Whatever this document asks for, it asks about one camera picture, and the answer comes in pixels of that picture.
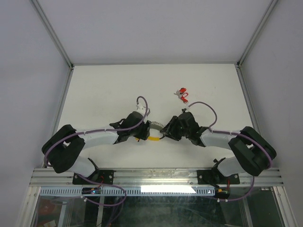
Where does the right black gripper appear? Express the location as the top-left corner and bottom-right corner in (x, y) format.
(160, 115), (190, 141)

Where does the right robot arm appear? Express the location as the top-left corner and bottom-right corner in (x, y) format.
(160, 112), (276, 185)

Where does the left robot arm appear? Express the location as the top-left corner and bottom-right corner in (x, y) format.
(42, 111), (151, 184)

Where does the red tag key lower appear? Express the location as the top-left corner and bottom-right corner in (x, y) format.
(180, 92), (188, 104)

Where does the red tag key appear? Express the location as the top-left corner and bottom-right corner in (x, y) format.
(180, 92), (188, 104)
(174, 87), (187, 95)

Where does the red tag key upper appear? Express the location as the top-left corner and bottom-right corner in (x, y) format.
(174, 87), (187, 95)

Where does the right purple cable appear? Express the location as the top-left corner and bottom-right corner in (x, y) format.
(187, 101), (273, 203)

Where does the purple cable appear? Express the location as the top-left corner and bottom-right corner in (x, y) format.
(187, 101), (273, 203)
(44, 96), (150, 209)

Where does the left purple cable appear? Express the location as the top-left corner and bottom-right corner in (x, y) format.
(44, 96), (150, 209)

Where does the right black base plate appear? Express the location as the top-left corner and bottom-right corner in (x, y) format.
(196, 169), (240, 187)

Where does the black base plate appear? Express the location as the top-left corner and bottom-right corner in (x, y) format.
(196, 169), (240, 187)
(72, 169), (115, 185)

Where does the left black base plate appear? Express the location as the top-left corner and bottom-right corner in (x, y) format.
(72, 169), (115, 185)

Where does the aluminium mounting rail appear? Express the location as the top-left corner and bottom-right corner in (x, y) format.
(29, 168), (284, 187)

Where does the white slotted cable duct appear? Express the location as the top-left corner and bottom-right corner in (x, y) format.
(40, 186), (215, 197)

